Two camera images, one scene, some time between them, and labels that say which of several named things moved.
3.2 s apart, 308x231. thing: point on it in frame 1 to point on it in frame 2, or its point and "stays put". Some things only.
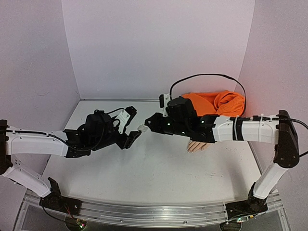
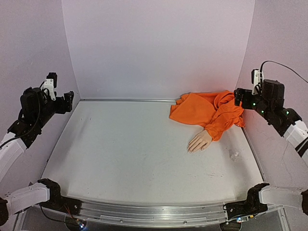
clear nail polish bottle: x=143 y=128 to x=233 y=154
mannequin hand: x=194 y=146 stays put
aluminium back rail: x=111 y=99 stays put
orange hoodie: x=228 y=103 stays put
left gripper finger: x=126 y=141 to x=69 y=97
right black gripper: x=157 y=123 to x=239 y=97
